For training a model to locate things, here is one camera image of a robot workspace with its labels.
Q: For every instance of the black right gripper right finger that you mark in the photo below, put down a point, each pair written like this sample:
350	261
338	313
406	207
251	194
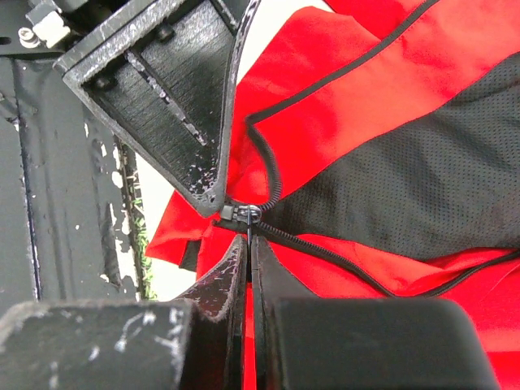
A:
307	342

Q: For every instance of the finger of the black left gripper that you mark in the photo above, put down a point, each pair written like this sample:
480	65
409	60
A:
159	75
238	17

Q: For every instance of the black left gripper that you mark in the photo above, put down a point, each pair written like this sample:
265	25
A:
33	28

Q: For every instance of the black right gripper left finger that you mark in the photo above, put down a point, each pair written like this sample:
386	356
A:
194	341

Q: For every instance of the red jacket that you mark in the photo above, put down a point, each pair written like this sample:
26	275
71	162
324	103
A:
375	147

